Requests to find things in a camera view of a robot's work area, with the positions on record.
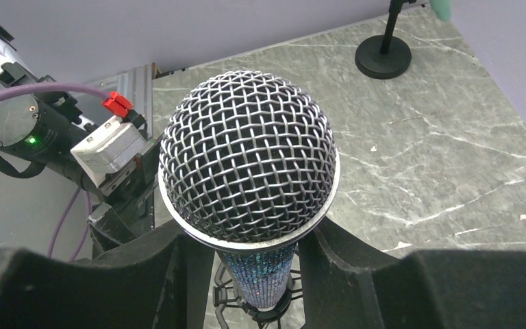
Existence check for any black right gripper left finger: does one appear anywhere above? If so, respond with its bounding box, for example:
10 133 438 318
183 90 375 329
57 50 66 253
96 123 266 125
0 222 214 328

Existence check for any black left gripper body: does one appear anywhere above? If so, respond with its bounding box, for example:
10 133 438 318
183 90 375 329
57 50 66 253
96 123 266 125
98 145 160 228

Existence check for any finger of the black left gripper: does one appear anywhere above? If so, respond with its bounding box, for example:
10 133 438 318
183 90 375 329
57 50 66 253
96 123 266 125
86 202 154 258

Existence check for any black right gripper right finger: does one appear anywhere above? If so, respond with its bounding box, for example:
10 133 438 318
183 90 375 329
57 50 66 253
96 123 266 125
299 219 526 328

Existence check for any black tripod shock-mount stand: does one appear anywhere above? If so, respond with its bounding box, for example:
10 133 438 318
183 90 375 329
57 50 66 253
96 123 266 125
212 264 305 328

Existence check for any silver glitter microphone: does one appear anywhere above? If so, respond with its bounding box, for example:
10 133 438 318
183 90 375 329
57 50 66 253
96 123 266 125
158 71 340 308

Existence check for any black round-base clip stand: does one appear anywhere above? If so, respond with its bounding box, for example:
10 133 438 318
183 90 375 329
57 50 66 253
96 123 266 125
355 0 416 80

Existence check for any teal green microphone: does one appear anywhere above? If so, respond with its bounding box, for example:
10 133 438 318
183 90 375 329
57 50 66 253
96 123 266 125
429 0 452 22

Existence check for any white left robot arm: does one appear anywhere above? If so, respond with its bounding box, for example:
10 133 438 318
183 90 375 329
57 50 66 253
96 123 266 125
0 25 159 256

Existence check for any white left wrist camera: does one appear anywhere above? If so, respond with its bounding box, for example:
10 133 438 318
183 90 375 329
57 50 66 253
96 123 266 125
70 91 147 188

